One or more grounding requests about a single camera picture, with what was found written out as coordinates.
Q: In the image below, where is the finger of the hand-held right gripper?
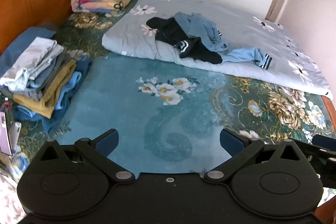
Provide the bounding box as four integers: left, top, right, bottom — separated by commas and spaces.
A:
292, 138, 336, 165
313, 134, 336, 148

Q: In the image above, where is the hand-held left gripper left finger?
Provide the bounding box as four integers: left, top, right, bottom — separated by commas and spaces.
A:
39, 128, 135, 184

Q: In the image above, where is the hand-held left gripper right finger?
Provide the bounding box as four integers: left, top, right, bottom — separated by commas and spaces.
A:
203, 128, 306, 184

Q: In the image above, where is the teal floral bed blanket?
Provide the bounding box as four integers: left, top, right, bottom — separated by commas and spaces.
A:
0, 10, 336, 224

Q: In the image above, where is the light blue folded garment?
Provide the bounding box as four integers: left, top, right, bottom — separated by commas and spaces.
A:
16, 70, 83, 117

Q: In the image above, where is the light blue striped-cuff garment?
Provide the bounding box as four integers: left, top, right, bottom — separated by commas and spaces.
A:
222, 47, 273, 70

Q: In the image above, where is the grey folded garment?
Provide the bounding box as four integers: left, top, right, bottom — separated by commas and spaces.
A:
26, 50, 76, 102

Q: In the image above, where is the white phone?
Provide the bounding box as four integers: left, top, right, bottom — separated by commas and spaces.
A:
9, 122, 22, 154

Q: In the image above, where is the pink box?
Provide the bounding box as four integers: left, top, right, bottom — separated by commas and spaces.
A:
0, 111, 13, 157

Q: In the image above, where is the white-grey folded garment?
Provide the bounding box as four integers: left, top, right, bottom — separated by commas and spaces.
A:
0, 37, 65, 92

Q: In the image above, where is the black garment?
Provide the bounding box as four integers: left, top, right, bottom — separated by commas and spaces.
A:
146, 17, 223, 65

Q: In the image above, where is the dark blue folded cloth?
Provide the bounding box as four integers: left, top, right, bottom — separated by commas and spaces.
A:
0, 27, 93, 134

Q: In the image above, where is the light blue flowered quilt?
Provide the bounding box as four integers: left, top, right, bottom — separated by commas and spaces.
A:
102, 0, 333, 101

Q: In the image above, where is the blue drawstring garment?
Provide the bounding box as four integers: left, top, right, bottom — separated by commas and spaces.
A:
196, 15, 229, 52

